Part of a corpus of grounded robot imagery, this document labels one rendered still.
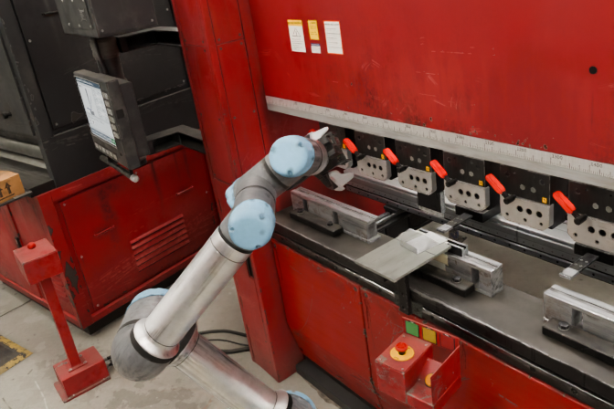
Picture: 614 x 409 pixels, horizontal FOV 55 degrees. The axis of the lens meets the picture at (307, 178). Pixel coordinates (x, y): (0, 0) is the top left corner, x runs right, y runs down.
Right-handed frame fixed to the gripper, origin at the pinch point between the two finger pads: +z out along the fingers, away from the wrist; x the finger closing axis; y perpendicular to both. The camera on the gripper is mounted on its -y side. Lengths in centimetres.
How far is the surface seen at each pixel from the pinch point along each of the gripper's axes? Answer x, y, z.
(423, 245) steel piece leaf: -32, 2, 60
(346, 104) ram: 23, 2, 66
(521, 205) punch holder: -33, 34, 33
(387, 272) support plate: -33, -9, 45
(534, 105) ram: -11, 49, 21
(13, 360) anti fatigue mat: 11, -246, 138
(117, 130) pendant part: 60, -80, 62
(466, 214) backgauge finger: -31, 18, 80
